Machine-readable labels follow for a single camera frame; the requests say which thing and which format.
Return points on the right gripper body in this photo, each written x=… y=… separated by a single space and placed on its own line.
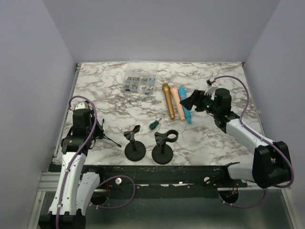
x=206 y=103

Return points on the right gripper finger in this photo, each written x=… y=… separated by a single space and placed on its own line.
x=200 y=96
x=189 y=102

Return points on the pink microphone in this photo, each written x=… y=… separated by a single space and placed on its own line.
x=174 y=92

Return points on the gold microphone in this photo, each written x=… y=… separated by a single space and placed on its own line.
x=167 y=94

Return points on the black round-base mic stand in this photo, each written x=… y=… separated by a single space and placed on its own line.
x=162 y=153

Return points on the black tripod mic stand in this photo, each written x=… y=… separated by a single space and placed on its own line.
x=98 y=133

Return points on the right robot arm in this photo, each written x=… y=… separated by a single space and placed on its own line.
x=270 y=162

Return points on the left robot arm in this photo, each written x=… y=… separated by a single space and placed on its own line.
x=75 y=189

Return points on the clear screw organizer box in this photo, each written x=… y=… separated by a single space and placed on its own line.
x=140 y=77

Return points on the green handle screwdriver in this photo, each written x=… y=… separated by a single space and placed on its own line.
x=154 y=124

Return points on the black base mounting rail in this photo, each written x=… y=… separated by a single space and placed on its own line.
x=154 y=182

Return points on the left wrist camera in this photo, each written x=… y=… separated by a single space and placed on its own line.
x=83 y=105

